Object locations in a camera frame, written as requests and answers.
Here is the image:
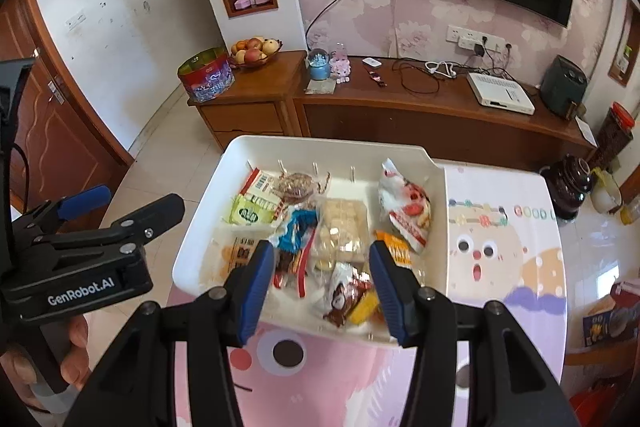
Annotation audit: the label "green rice cake packet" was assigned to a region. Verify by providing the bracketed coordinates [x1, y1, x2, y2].
[229, 194, 277, 225]

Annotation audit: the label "cartoon monster tablecloth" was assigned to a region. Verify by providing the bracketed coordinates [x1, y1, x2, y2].
[167, 163, 569, 427]

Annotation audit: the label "dark green air fryer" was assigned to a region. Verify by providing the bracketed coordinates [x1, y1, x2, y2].
[539, 55, 588, 120]

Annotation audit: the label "beige barcode snack packet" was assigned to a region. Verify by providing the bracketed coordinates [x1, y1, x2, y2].
[240, 168, 282, 210]

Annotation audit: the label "dark ceramic jar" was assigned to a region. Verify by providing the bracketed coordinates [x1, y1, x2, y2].
[539, 154, 596, 221]

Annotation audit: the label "brown red chocolate packet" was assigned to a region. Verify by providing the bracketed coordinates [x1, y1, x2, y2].
[321, 262, 373, 327]

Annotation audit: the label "fruit bowl with apples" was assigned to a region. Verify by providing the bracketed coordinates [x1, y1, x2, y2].
[229, 36, 283, 69]

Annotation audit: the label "clear bag puffed snacks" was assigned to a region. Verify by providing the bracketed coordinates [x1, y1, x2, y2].
[311, 198, 370, 265]

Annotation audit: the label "white wall power strip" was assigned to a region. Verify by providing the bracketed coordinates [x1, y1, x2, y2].
[446, 25, 506, 53]

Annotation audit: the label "long wooden tv cabinet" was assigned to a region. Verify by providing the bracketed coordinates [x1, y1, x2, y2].
[195, 51, 594, 171]

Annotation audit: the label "red lidded brown container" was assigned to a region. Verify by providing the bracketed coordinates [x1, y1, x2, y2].
[588, 102, 636, 170]

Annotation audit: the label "small yellow cube snack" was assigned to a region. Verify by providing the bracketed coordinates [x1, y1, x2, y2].
[348, 289, 380, 325]

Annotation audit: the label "white set-top box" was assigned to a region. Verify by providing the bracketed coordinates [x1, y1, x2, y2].
[468, 72, 535, 115]

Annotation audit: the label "white plastic storage bin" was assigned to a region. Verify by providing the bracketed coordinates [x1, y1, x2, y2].
[172, 135, 448, 345]

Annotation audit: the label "person left hand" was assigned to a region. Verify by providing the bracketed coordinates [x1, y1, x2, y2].
[1, 315, 91, 416]

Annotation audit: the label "red round biscuit tin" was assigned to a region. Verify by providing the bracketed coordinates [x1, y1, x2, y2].
[177, 46, 234, 103]

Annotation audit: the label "clear tray yellow biscuits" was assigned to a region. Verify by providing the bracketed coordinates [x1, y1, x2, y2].
[198, 223, 272, 287]

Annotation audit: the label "orange white oats bar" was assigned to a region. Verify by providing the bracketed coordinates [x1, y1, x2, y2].
[374, 230, 411, 268]

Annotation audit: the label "blue snow globe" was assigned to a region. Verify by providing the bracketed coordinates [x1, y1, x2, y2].
[307, 48, 331, 81]

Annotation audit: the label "blue snack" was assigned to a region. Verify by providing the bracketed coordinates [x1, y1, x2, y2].
[277, 208, 318, 254]

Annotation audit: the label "brown wooden door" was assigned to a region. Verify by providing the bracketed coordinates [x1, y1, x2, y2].
[1, 0, 134, 211]

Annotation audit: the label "red white sausage packet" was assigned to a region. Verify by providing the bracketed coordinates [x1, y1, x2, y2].
[378, 158, 432, 255]

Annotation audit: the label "dark jerky red packet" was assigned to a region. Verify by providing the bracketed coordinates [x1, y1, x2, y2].
[272, 228, 317, 299]

